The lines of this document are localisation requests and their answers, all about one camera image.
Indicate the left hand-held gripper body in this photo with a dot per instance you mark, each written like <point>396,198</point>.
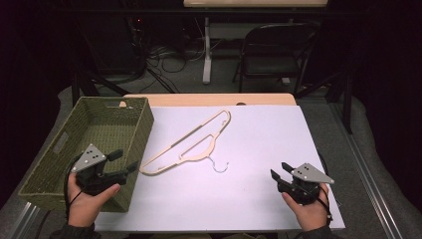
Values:
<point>89,169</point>

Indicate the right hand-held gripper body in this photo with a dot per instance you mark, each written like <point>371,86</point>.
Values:
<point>305,184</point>

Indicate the green woven basket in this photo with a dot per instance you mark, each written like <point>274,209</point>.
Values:
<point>89,146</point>

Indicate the beige clothes hanger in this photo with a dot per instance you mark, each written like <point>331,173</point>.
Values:
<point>190,142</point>

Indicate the person's right hand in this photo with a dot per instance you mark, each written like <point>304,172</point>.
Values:
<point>307,212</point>

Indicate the person's left hand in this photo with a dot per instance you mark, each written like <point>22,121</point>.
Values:
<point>87,203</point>

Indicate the white table mat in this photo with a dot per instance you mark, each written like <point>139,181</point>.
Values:
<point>239,172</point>

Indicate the person's right sleeve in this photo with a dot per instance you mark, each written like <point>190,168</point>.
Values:
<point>318,233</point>

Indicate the person's sleeve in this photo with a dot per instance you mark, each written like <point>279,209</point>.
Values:
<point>318,233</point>
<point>74,231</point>

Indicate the person's left sleeve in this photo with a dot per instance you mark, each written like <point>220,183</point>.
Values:
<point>74,231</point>

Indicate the black metal stand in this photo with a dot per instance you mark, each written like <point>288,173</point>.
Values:
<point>91,83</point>
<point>335,89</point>

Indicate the black folding chair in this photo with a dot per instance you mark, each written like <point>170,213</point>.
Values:
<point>275,54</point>

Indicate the white desk leg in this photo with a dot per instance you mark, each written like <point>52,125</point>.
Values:
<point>207,49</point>

